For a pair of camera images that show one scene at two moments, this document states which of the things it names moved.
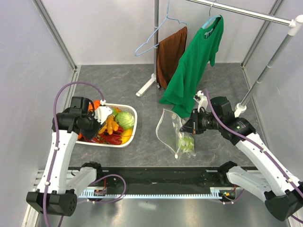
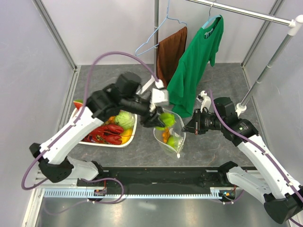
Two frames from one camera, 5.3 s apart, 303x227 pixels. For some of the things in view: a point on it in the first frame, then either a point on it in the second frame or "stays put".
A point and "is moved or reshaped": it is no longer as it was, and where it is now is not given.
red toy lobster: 105,138 stays put
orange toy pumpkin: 96,104 is moved or reshaped
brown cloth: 169,53 stays put
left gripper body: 92,126 → 145,111
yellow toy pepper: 126,135 stays put
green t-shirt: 185,79 stays put
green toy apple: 186,143 → 171,141
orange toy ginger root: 110,126 → 165,135
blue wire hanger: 155,31 stays put
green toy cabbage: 125,120 stays put
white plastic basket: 129,141 stays put
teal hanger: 210,18 stays put
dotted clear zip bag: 168,129 is moved or reshaped
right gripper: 192,125 stays put
